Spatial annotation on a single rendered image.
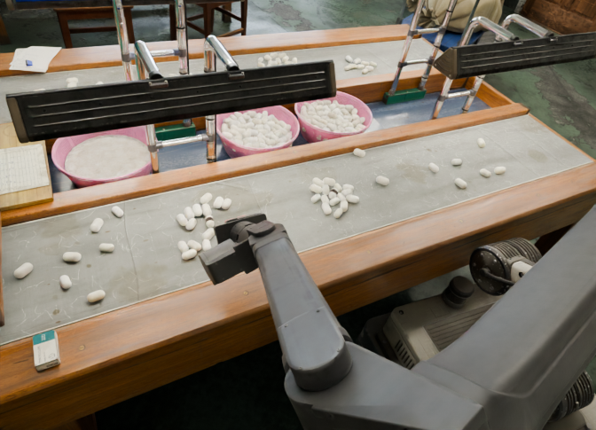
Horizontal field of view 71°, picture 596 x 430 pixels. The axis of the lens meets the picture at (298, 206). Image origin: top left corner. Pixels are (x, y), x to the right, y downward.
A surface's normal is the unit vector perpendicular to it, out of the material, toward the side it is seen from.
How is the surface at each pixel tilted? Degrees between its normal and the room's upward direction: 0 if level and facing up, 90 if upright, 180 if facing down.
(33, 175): 0
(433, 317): 0
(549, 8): 90
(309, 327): 41
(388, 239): 0
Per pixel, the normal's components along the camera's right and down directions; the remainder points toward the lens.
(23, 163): 0.14, -0.70
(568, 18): -0.84, 0.29
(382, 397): -0.37, -0.90
